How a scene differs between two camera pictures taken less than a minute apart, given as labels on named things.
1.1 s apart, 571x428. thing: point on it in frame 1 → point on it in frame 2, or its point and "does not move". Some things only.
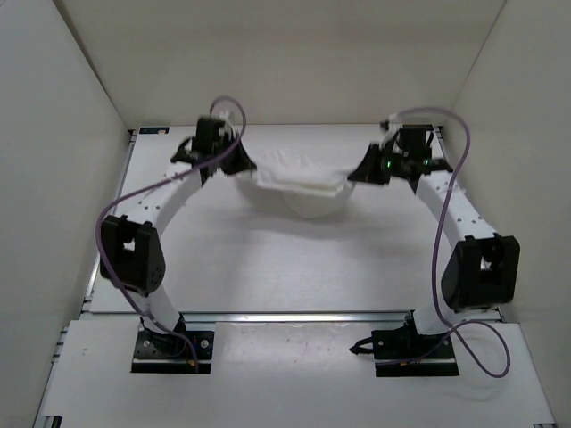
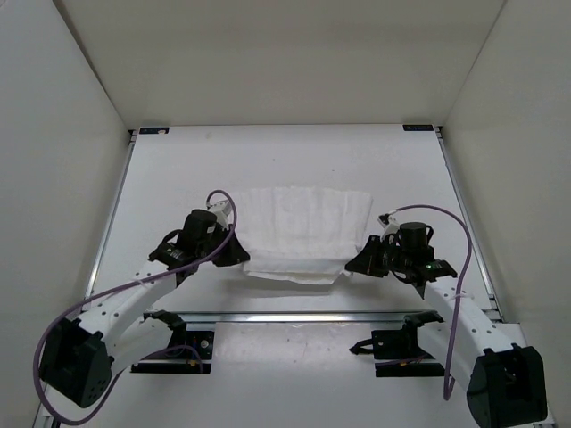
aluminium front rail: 218,318 does not move
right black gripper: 368,170 → 367,262
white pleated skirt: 310,184 → 300,234
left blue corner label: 146,130 does not move
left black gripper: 244,162 → 235,251
